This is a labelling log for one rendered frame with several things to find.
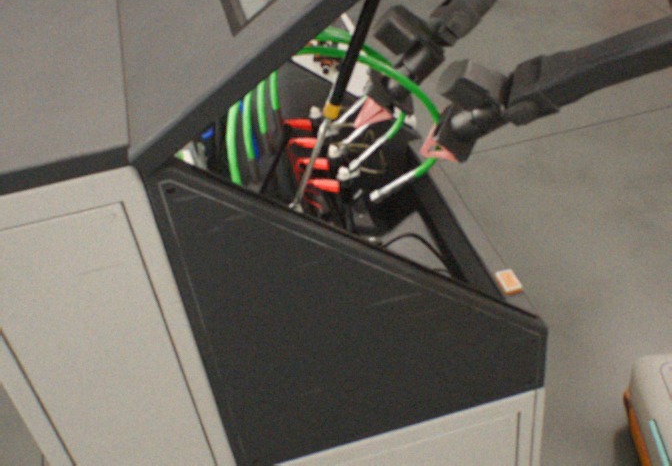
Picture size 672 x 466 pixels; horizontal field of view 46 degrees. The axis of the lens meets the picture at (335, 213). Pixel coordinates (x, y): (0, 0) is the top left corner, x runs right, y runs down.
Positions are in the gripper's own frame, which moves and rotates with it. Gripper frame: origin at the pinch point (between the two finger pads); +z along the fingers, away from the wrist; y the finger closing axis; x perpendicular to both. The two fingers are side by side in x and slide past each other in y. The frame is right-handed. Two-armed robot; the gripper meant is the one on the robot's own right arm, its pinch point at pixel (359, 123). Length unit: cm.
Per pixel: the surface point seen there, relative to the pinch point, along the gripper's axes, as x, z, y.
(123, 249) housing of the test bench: 45, 14, 29
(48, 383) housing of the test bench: 49, 40, 25
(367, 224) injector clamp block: -1.2, 17.7, -17.3
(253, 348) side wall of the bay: 41.2, 21.8, 2.6
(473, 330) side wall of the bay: 31.4, 3.6, -28.2
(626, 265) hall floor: -88, 25, -146
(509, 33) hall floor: -276, 33, -136
